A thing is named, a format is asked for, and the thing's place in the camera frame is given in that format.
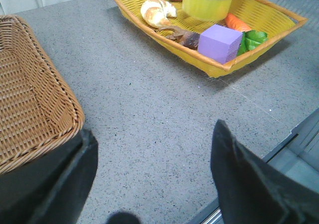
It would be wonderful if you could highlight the orange toy carrot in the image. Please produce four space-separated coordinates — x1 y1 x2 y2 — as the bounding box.
225 13 268 56

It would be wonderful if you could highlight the yellow woven basket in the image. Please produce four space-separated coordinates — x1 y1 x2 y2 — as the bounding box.
114 0 307 78

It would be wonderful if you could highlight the yellow tape roll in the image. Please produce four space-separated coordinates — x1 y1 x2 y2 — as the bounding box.
182 0 232 22

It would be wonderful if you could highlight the brown wicker basket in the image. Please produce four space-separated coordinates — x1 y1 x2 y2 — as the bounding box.
0 15 85 174

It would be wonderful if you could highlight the purple foam cube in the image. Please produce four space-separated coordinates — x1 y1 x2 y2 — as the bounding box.
197 24 243 64

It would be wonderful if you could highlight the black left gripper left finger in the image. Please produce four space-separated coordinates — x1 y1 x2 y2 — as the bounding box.
0 129 98 224

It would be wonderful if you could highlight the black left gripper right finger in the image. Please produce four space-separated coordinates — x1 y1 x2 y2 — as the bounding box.
210 119 319 224

